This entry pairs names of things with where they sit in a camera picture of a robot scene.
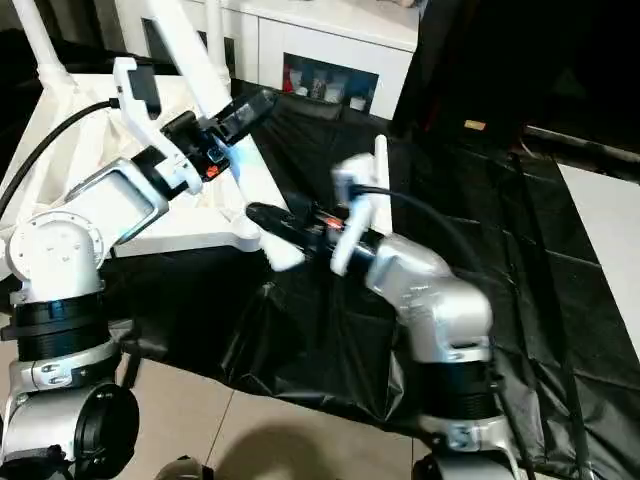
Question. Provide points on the white plastic table leg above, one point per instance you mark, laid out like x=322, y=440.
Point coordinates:
x=218, y=45
x=42, y=40
x=382, y=160
x=190, y=55

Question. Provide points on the white plastic table top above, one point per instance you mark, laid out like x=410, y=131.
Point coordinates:
x=75, y=140

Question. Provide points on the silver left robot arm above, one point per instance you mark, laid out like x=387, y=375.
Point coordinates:
x=75, y=260

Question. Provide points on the white jar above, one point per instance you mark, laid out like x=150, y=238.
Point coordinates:
x=356, y=103
x=331, y=90

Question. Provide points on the white cabinet with glass doors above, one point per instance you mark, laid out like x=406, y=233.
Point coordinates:
x=325, y=35

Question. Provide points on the grey curtain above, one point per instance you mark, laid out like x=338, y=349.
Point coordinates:
x=90, y=20

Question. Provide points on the black mat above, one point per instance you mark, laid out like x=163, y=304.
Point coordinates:
x=500, y=250

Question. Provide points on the small yellow box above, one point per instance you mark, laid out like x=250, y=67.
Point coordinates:
x=475, y=124

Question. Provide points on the dark long rod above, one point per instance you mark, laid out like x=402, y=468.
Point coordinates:
x=585, y=145

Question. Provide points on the white sheet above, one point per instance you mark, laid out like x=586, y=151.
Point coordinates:
x=610, y=240

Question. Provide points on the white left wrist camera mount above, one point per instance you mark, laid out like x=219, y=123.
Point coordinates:
x=145, y=130

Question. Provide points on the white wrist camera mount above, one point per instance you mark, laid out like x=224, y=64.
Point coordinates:
x=355, y=220
x=145, y=130

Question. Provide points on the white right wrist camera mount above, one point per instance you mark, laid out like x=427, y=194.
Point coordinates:
x=355, y=220

